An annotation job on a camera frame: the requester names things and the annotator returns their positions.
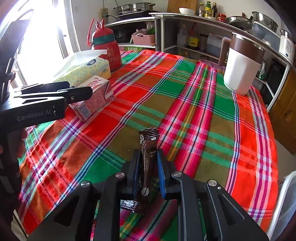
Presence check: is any red green plaid tablecloth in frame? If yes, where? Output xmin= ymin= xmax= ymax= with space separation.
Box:
xmin=18 ymin=50 xmax=278 ymax=233

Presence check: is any brown coffee stick packet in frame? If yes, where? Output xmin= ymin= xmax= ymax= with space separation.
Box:
xmin=120 ymin=127 xmax=159 ymax=214

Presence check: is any red reindeer water bottle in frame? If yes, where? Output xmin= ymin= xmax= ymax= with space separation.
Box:
xmin=86 ymin=19 xmax=122 ymax=72

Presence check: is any white electric kettle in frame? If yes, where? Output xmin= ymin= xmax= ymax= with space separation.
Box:
xmin=279 ymin=29 xmax=295 ymax=64

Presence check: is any white metal kitchen shelf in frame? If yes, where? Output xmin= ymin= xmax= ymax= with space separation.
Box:
xmin=107 ymin=13 xmax=295 ymax=111

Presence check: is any white power strip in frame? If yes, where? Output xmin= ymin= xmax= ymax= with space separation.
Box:
xmin=99 ymin=8 xmax=108 ymax=24

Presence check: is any yellow tissue pack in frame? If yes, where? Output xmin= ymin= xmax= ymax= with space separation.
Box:
xmin=53 ymin=50 xmax=111 ymax=87

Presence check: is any steel mixing bowl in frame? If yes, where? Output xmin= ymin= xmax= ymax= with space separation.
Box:
xmin=252 ymin=11 xmax=278 ymax=33

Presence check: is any red lid jar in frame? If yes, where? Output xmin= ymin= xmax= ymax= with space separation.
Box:
xmin=217 ymin=13 xmax=226 ymax=23

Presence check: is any green sauce bottle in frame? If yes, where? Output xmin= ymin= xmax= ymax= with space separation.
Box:
xmin=204 ymin=1 xmax=212 ymax=17

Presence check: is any translucent storage box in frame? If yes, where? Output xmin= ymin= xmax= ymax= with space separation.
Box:
xmin=252 ymin=22 xmax=280 ymax=51

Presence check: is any white brown thermos jug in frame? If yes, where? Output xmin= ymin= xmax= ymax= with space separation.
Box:
xmin=218 ymin=33 xmax=265 ymax=95

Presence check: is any person's left hand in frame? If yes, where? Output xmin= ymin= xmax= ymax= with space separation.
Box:
xmin=1 ymin=128 xmax=28 ymax=164

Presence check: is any white jerrycan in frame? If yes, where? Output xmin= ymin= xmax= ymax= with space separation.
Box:
xmin=206 ymin=33 xmax=222 ymax=57

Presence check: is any strawberry milk carton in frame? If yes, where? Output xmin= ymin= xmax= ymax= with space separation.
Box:
xmin=70 ymin=75 xmax=115 ymax=121

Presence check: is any white ceramic bowl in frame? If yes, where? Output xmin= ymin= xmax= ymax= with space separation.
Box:
xmin=179 ymin=8 xmax=195 ymax=16

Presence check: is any frying pan with lid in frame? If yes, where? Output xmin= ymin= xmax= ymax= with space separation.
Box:
xmin=226 ymin=16 xmax=253 ymax=31

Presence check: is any wooden cutting board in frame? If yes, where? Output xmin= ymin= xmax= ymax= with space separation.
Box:
xmin=167 ymin=0 xmax=198 ymax=13

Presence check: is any pink plastic basket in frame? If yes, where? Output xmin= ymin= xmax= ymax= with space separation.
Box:
xmin=132 ymin=33 xmax=155 ymax=46

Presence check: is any steel steamer pot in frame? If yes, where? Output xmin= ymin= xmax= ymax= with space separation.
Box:
xmin=113 ymin=2 xmax=156 ymax=15

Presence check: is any white trash bin with bag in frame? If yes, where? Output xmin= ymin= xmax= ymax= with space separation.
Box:
xmin=266 ymin=171 xmax=295 ymax=240

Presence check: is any dark soy sauce bottle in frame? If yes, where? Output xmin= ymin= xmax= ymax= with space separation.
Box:
xmin=212 ymin=2 xmax=218 ymax=19

